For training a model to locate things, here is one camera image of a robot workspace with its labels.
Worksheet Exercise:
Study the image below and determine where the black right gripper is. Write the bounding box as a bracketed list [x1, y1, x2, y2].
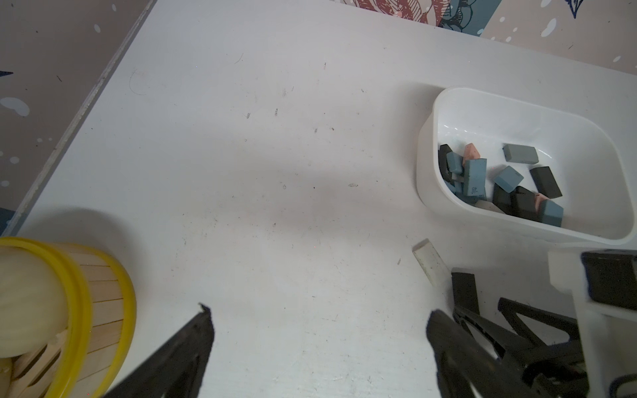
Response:
[453, 298, 590, 397]

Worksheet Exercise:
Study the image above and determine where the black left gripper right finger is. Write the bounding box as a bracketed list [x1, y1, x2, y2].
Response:
[426, 310, 532, 397]

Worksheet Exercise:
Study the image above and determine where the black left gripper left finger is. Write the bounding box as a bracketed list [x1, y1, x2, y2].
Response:
[105, 305, 215, 397]

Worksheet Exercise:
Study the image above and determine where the pink eraser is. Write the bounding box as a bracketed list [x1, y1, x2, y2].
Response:
[534, 192, 547, 212]
[463, 143, 481, 163]

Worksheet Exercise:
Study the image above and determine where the dark grey eraser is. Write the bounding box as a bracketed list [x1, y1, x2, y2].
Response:
[510, 186, 538, 222]
[451, 272, 480, 314]
[529, 166, 562, 199]

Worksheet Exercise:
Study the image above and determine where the blue eraser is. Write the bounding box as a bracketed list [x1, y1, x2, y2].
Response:
[446, 152, 464, 175]
[463, 159, 487, 197]
[494, 166, 524, 193]
[538, 200, 564, 227]

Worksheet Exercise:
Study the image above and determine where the white eraser 4B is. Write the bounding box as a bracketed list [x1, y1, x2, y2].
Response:
[474, 200, 505, 214]

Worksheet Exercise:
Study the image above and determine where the blue eraser edge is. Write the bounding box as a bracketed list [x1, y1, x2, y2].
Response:
[445, 181, 481, 206]

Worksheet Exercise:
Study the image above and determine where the black eraser 4B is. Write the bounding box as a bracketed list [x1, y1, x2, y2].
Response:
[438, 144, 453, 183]

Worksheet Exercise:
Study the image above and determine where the white storage box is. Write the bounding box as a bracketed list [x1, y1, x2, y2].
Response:
[416, 88, 636, 245]

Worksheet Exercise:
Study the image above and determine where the upper steamed bun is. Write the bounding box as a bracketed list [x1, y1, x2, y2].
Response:
[1, 246, 68, 358]

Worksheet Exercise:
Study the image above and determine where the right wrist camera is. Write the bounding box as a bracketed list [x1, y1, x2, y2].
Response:
[548, 248, 636, 397]

